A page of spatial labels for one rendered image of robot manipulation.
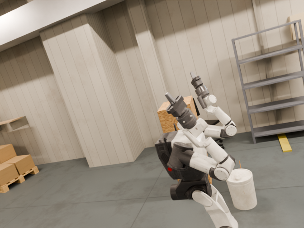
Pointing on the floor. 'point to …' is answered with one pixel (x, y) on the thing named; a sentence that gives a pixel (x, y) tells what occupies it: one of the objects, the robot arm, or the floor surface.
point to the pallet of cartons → (14, 167)
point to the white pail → (242, 189)
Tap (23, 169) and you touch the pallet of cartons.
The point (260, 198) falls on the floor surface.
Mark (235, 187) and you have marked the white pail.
